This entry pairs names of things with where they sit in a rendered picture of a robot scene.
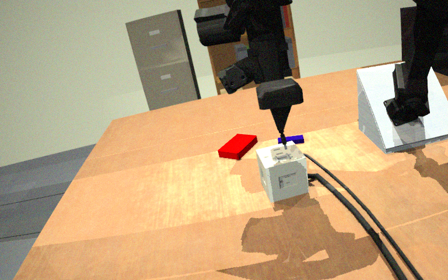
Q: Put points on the red rectangular block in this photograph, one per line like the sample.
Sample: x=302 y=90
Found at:
x=238 y=146

